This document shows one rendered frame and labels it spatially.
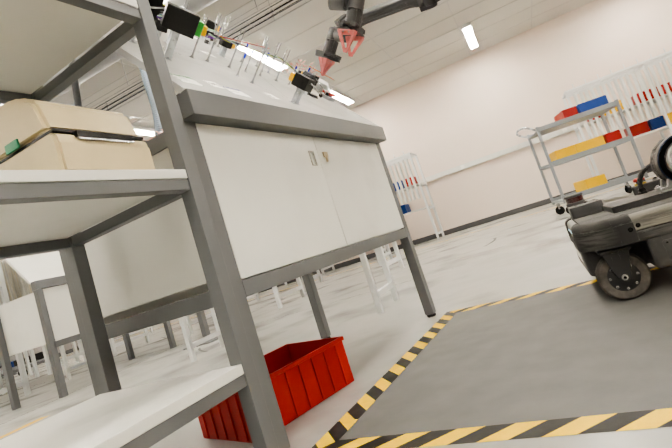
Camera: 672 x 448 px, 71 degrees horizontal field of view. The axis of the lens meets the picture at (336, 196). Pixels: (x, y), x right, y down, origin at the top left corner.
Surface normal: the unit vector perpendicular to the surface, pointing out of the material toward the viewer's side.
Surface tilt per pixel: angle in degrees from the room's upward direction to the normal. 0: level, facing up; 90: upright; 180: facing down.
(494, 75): 90
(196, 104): 90
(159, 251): 90
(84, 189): 90
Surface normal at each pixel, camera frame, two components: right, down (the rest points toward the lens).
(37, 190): 0.83, -0.32
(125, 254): -0.47, 0.05
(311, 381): 0.68, -0.29
